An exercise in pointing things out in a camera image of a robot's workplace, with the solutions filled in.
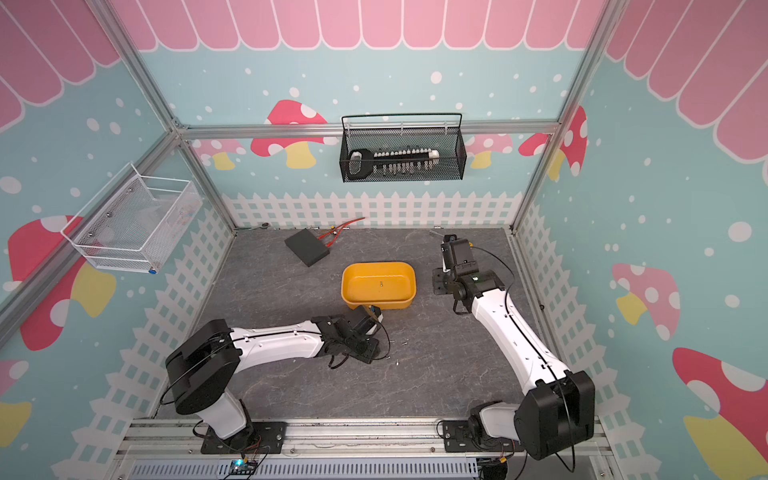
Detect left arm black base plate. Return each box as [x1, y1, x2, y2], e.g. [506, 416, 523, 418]
[193, 422, 288, 455]

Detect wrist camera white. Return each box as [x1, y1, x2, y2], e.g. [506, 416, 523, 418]
[441, 234, 479, 278]
[364, 305, 383, 323]

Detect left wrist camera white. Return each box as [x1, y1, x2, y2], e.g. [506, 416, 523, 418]
[364, 305, 383, 323]

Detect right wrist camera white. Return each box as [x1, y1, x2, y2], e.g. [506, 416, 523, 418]
[441, 234, 479, 278]

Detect black wire mesh basket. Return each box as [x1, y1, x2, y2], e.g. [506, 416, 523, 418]
[339, 113, 467, 183]

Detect red handled pliers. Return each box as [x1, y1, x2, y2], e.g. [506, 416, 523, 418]
[318, 217, 365, 248]

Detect green circuit board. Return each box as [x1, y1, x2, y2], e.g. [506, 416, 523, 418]
[227, 459, 259, 478]

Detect black flat box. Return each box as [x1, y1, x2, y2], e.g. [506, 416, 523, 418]
[284, 229, 330, 267]

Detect yellow plastic storage box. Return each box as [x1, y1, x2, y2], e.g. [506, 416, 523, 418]
[341, 262, 417, 310]

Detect white wire mesh basket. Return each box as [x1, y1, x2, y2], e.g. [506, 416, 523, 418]
[60, 164, 203, 274]

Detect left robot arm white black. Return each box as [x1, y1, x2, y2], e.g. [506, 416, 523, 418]
[160, 306, 388, 453]

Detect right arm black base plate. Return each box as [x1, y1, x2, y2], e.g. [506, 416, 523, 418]
[436, 420, 522, 456]

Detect aluminium front rail frame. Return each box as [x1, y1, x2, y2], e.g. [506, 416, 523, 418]
[105, 417, 622, 479]

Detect black socket bit holder set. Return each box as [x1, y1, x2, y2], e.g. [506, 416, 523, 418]
[346, 148, 440, 180]

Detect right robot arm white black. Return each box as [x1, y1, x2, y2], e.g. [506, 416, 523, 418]
[432, 267, 596, 460]

